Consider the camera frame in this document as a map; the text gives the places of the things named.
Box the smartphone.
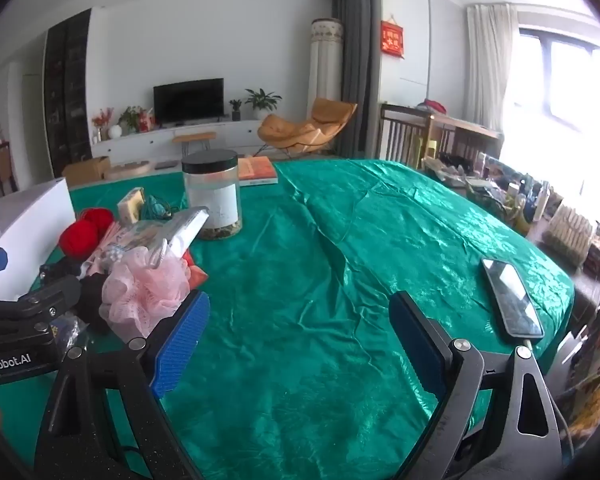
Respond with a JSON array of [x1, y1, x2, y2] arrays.
[[481, 257, 545, 338]]

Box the green satin tablecloth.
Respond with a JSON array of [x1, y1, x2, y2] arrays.
[[0, 157, 576, 480]]

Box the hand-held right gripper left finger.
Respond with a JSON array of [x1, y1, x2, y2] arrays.
[[34, 290, 212, 480]]

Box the orange book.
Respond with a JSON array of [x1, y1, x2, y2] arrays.
[[237, 156, 279, 187]]

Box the red flowers in vase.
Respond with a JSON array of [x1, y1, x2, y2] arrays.
[[91, 107, 115, 142]]

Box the cardboard box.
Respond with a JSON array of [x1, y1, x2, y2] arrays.
[[61, 156, 111, 186]]

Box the red yarn ball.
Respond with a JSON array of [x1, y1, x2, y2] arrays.
[[60, 207, 115, 261]]

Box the window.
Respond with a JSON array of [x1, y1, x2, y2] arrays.
[[510, 30, 600, 201]]

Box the white television cabinet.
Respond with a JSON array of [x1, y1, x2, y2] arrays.
[[91, 119, 281, 161]]

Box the small wooden stool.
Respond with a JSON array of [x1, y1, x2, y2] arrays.
[[172, 131, 217, 153]]

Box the clear jar with black lid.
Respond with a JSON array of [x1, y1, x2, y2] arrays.
[[181, 150, 242, 241]]

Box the black lace pouch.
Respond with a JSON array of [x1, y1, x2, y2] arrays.
[[75, 272, 113, 336]]

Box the green plant with red flowers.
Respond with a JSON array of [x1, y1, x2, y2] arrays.
[[118, 106, 153, 135]]

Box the orange lounge chair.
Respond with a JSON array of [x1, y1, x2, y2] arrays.
[[257, 97, 358, 156]]

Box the white curtain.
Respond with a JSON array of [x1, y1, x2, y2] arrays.
[[466, 4, 518, 133]]

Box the dark tall cabinet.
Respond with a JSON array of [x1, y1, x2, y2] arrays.
[[44, 10, 92, 178]]

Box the white box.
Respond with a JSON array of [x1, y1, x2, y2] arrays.
[[0, 177, 77, 302]]

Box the beige small packet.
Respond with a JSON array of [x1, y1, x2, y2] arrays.
[[117, 187, 146, 223]]

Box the grey curtain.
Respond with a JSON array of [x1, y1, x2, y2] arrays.
[[331, 0, 383, 158]]

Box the large green potted plant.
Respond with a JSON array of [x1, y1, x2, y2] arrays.
[[244, 88, 282, 121]]

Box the wooden crib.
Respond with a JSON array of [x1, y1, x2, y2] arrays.
[[380, 102, 503, 171]]

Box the tall covered air conditioner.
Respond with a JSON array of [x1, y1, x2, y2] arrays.
[[310, 18, 344, 126]]

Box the black television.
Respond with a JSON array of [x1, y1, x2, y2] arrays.
[[153, 78, 225, 124]]

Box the clear plastic snack packet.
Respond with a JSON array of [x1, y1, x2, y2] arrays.
[[147, 206, 210, 271]]

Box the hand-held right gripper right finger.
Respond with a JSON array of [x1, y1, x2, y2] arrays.
[[387, 290, 563, 480]]

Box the colourful printed cloth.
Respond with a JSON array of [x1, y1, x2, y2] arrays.
[[565, 285, 600, 456]]

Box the orange cloth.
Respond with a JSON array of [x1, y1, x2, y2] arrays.
[[182, 252, 208, 286]]

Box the beige ribbed basket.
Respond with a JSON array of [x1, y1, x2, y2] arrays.
[[542, 205, 593, 266]]

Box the red wall hanging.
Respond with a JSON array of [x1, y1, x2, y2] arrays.
[[380, 20, 406, 58]]

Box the pink mesh bath sponge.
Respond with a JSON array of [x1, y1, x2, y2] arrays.
[[99, 247, 192, 339]]

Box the teal pendant with cord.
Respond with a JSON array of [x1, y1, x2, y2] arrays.
[[140, 195, 181, 221]]

